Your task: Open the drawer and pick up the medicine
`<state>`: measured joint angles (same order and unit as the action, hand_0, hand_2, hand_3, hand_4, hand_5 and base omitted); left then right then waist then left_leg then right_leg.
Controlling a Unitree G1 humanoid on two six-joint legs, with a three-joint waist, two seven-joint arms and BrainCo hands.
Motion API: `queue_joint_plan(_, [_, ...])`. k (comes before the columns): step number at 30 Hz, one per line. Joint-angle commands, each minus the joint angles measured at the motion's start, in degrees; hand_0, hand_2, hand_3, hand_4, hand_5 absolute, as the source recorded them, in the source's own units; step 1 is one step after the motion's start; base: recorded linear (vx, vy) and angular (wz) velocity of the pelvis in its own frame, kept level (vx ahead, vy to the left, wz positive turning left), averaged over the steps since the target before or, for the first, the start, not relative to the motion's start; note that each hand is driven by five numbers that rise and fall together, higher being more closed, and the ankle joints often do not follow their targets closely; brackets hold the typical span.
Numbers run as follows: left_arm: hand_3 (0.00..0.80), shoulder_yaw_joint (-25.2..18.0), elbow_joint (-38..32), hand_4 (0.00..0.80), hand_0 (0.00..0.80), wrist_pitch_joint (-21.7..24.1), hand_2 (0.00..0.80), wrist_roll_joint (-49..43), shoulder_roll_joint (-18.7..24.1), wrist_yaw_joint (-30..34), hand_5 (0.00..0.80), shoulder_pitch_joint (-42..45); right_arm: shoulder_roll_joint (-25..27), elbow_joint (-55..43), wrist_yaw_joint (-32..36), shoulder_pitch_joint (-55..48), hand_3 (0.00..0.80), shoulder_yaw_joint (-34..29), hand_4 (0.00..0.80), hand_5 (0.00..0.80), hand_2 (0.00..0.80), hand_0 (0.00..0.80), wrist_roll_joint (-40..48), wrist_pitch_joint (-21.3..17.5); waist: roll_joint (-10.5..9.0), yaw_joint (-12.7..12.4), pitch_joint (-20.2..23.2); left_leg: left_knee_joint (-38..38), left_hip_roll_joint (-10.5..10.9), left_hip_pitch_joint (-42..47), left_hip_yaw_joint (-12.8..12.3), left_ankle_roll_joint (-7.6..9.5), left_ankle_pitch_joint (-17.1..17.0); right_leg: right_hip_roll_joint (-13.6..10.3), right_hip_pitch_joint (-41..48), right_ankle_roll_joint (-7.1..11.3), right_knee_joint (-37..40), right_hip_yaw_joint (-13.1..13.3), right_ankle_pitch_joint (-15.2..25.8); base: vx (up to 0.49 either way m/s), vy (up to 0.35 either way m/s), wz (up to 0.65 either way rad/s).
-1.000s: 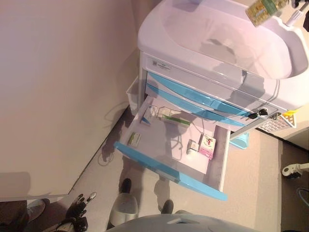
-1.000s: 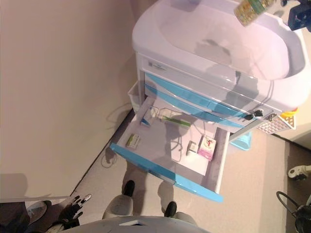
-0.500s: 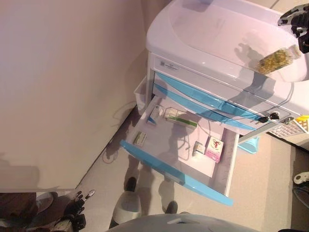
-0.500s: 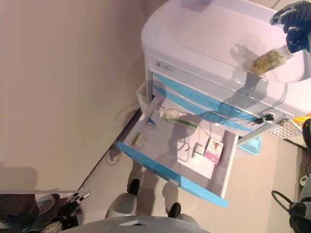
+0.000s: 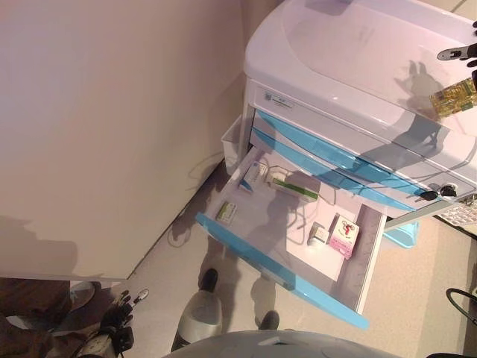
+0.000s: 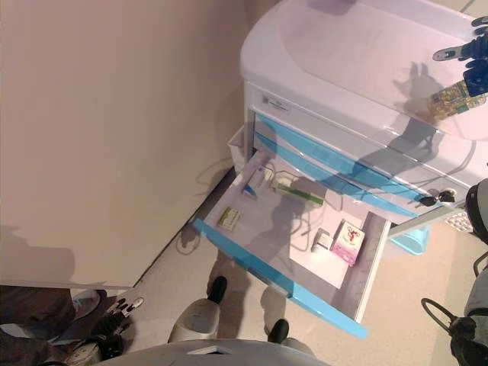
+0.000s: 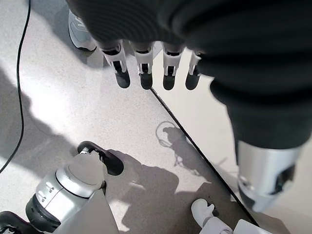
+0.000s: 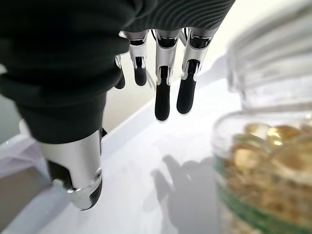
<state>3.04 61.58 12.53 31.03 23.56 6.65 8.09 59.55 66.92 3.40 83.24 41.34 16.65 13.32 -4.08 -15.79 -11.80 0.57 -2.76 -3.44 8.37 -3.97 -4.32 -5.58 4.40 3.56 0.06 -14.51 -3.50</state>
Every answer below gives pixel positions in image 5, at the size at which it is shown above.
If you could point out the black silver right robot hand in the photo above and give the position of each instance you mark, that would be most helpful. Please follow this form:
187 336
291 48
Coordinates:
466 54

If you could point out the pink medicine box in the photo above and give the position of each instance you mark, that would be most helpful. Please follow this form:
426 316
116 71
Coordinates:
343 235

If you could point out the silver right robot leg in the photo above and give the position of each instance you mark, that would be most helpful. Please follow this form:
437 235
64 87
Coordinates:
268 320

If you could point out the black cart keys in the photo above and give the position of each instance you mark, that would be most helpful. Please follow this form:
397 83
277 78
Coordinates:
428 195

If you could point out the blue lidded waste bin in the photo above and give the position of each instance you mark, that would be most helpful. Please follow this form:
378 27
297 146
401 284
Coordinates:
404 235

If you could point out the white side bin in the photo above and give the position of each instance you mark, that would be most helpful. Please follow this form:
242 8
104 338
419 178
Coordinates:
233 145

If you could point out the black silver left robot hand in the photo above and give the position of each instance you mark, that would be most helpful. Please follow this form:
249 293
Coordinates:
117 317

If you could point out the grey robot torso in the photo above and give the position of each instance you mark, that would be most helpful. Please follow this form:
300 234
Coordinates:
279 347

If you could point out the brown trouser leg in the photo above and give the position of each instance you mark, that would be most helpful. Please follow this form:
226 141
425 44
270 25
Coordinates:
30 309

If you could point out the white medicine bottle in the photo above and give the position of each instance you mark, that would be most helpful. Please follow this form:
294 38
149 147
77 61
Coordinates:
318 235

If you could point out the silver left robot leg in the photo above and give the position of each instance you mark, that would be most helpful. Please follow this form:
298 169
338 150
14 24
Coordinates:
201 317

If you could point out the white medical cart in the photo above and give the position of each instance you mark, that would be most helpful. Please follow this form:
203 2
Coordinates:
335 56

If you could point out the silver robot leg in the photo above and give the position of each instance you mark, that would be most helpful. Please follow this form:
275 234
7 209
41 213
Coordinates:
268 320
201 317

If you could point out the small green white box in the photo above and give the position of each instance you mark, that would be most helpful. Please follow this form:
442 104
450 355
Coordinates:
227 212

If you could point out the clear capsule bottle green label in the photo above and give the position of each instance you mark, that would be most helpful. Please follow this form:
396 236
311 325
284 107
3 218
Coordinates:
451 98

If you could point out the white lattice basket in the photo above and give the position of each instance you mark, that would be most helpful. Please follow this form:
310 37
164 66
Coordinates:
462 214

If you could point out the blue white medicine box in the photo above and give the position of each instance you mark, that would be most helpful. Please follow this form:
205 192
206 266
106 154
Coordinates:
251 177

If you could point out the light sneaker shoe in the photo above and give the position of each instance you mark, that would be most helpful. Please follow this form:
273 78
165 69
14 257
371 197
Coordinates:
83 294

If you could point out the long green white box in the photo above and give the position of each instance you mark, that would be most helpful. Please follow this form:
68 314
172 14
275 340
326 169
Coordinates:
294 188

